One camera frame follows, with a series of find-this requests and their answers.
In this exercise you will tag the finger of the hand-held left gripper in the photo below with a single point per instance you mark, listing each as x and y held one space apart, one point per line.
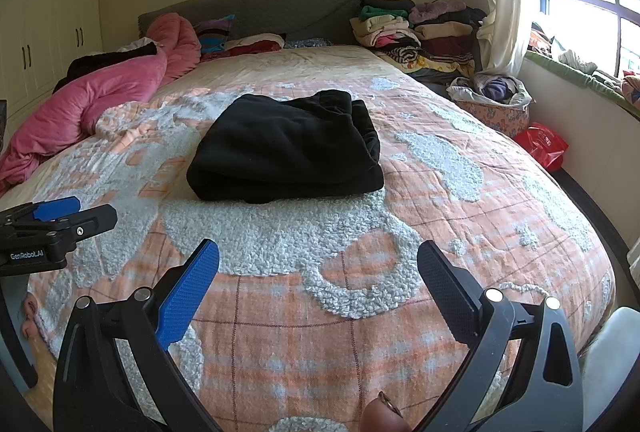
52 209
90 222

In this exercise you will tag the red plastic bag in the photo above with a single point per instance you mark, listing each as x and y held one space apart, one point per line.
542 144

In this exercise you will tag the white cloth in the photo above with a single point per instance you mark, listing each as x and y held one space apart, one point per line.
135 44

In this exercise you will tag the person's left hand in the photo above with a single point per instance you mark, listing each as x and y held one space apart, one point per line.
29 327

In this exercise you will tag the white rounded object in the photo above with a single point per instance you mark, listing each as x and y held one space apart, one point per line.
615 362

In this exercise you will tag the clothes on window seat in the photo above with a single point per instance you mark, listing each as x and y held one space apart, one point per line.
570 57

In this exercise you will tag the green window seat cushion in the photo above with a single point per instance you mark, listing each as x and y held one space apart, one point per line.
575 77

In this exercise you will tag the striped pillow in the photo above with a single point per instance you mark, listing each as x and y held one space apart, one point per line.
215 34

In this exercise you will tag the cream wardrobe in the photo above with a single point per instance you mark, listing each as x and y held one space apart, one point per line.
50 12

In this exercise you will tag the black sweater with orange print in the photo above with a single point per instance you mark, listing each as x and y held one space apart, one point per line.
280 147

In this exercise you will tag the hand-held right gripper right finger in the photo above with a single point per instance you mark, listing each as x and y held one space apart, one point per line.
445 287

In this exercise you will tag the pile of folded clothes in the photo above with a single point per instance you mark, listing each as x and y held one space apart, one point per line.
425 37

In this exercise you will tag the dark bed frame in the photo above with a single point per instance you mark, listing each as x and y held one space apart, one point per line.
600 217

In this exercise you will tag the black cloth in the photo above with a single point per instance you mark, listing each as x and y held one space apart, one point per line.
95 62

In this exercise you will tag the floral laundry basket with clothes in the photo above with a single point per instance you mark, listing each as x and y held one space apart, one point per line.
492 117

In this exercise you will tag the blue floral pillow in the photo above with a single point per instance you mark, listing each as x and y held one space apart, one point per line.
305 43

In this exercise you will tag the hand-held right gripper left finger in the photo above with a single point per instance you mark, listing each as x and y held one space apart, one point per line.
192 292

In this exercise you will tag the person's right hand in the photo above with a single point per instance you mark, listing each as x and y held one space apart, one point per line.
377 417

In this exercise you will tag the grey-green bed headboard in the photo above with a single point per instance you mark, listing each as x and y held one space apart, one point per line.
260 7

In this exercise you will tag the pink duvet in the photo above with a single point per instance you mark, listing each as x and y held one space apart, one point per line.
75 107

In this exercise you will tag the red and cream folded cloth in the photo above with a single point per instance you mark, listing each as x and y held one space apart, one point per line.
255 46

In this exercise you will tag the peach checked fleecy blanket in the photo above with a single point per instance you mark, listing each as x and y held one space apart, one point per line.
350 262

